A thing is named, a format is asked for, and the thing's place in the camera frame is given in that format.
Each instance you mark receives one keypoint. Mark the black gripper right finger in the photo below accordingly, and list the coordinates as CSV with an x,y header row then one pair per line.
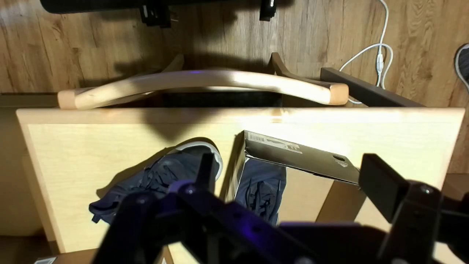
x,y
385,185

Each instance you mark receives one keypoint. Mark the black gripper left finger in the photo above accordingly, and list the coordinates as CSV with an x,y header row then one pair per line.
x,y
206,171

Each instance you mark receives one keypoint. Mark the navy sneaker with white swoosh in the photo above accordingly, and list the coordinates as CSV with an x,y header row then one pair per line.
x,y
161,178
258,188

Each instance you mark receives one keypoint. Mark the black shoe box tan lid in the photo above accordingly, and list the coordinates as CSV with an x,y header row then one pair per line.
x,y
297,156

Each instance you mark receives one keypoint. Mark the light wooden chair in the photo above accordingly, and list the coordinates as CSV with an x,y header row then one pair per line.
x,y
195,81

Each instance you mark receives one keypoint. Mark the dark wooden board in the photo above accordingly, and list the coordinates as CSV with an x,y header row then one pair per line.
x,y
366,89

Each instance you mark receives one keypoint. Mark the dark sneaker with light sole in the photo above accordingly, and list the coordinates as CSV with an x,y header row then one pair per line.
x,y
463,67

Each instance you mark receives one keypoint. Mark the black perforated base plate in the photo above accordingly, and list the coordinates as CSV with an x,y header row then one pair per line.
x,y
96,5

